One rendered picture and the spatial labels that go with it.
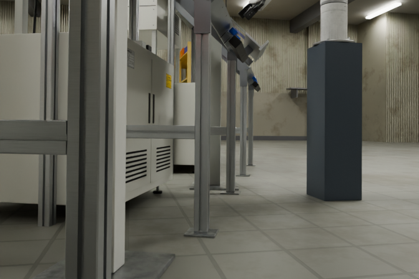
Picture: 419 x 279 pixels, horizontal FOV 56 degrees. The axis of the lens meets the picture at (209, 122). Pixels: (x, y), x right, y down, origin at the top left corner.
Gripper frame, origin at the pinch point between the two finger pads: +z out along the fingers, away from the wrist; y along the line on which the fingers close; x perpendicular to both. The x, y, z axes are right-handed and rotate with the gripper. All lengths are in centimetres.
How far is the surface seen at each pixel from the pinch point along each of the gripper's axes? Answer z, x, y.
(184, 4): 13.0, 17.4, 32.2
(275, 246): 46, -30, -83
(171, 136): 48, 4, -57
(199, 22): 18, 20, -49
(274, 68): -89, -363, 847
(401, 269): 26, -42, -102
